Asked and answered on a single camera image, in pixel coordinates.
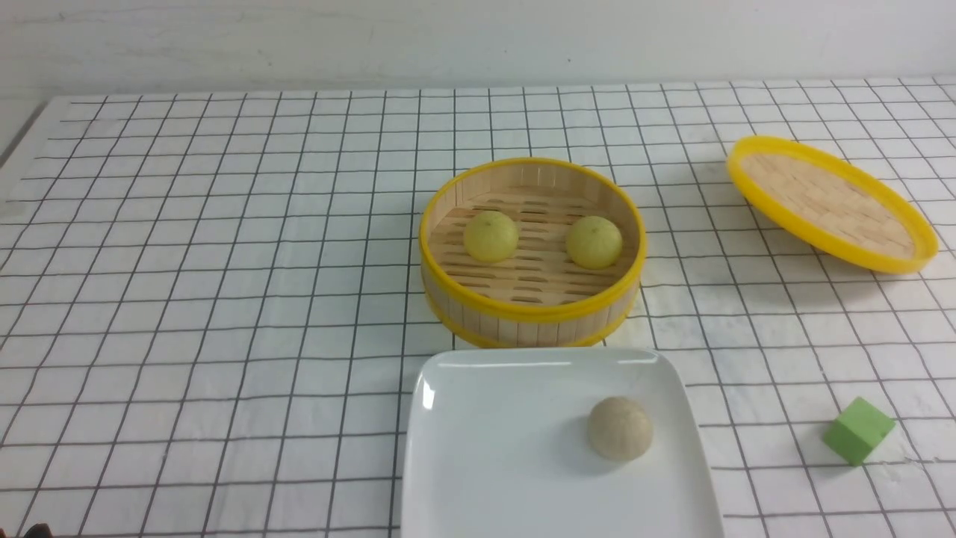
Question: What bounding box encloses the yellow steamed bun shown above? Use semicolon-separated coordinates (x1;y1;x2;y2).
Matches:
565;215;624;270
463;211;519;265

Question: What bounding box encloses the beige steamed bun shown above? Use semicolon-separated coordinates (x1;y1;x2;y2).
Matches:
586;396;654;463

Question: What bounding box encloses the white square plate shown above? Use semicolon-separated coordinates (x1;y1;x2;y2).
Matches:
400;347;726;537

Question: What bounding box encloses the yellow bamboo steamer basket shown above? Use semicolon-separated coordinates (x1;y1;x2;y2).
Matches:
418;158;648;347

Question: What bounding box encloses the yellow bamboo steamer lid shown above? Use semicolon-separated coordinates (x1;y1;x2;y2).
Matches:
726;136;939;273

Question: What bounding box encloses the green wooden cube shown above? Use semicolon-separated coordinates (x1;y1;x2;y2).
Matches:
822;398;897;467

